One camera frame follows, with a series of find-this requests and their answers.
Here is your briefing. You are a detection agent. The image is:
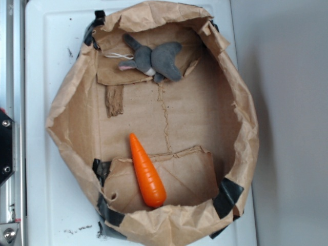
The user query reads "orange plastic carrot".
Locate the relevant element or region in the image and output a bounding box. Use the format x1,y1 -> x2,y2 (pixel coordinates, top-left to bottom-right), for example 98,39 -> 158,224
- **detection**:
129,133 -> 167,208

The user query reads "brown paper bag tray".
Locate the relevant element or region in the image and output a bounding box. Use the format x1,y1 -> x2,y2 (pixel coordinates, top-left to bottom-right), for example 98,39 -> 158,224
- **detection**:
46,1 -> 259,245

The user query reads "grey plush bunny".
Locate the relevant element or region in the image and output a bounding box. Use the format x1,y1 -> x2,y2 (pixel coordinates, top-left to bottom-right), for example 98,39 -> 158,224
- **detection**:
118,34 -> 182,83

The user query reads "white plastic tray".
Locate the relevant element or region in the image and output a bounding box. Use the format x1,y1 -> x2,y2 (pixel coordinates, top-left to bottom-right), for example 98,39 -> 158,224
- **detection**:
24,0 -> 258,246

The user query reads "black metal bracket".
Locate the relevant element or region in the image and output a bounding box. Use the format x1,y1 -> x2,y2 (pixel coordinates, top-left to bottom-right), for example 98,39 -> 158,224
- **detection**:
0,108 -> 14,186

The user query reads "aluminium frame rail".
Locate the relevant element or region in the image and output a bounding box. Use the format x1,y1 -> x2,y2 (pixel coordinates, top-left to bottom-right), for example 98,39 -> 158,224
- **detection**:
1,1 -> 27,245

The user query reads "silver corner bracket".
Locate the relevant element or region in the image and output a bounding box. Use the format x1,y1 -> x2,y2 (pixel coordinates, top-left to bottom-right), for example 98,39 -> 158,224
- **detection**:
1,222 -> 19,246

